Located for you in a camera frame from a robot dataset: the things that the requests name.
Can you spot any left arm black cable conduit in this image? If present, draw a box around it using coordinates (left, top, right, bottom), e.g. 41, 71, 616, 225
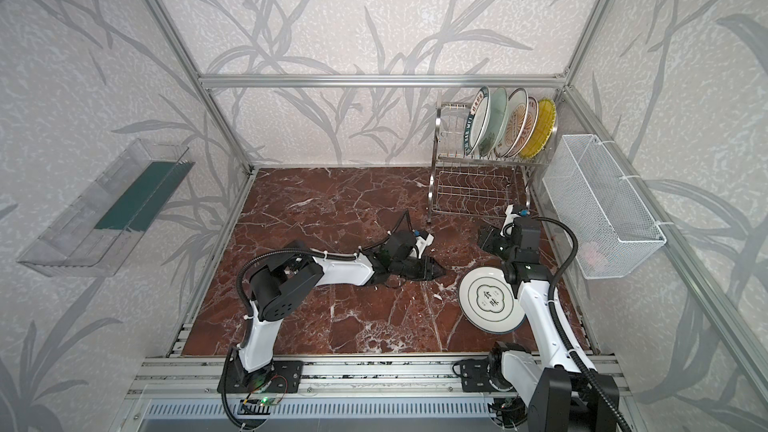
218, 248, 361, 415

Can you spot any mint green flower plate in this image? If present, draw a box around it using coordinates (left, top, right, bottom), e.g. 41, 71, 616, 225
479, 87, 508, 157

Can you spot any aluminium cage frame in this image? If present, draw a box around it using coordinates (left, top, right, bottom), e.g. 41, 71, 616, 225
142, 0, 767, 400

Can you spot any orange sunburst plate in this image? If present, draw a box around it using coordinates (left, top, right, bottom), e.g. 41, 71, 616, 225
512, 97, 538, 157
494, 88, 529, 158

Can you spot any clear plastic wall tray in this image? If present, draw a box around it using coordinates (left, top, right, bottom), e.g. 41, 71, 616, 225
17, 139, 195, 277

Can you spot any white wire mesh basket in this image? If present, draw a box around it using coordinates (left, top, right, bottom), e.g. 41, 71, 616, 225
543, 134, 666, 280

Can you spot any yellow grid plate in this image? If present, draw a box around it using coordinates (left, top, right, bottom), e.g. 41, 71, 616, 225
520, 98, 556, 159

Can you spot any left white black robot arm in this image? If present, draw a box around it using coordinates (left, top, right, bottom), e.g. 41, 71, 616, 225
234, 230, 446, 377

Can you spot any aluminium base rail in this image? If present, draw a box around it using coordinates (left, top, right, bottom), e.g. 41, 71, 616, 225
122, 353, 631, 400

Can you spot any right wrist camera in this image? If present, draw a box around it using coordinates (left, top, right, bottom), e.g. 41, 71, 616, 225
501, 204, 530, 237

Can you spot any green rimmed Chinese text plate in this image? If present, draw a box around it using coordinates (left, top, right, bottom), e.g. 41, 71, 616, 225
463, 86, 490, 157

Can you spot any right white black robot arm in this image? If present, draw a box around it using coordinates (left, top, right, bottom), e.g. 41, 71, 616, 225
478, 206, 631, 431

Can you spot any steel two-tier dish rack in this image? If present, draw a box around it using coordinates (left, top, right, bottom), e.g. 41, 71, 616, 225
427, 100, 555, 223

